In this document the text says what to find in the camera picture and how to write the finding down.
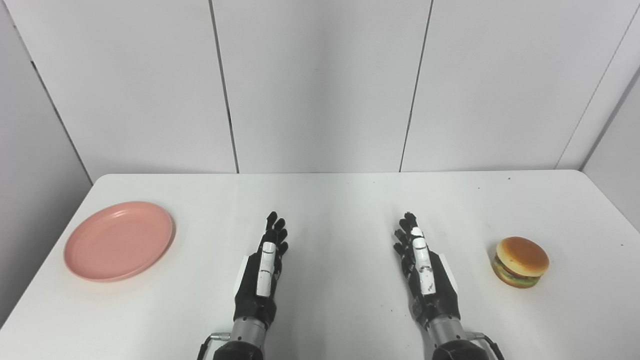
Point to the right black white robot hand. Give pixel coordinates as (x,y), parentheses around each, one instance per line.
(434,292)

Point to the pink round plate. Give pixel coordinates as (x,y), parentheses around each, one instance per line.
(119,241)

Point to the toy hamburger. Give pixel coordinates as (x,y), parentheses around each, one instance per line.
(520,261)

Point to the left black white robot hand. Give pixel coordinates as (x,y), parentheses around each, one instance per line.
(260,295)

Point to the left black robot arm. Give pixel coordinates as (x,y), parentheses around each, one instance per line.
(242,342)

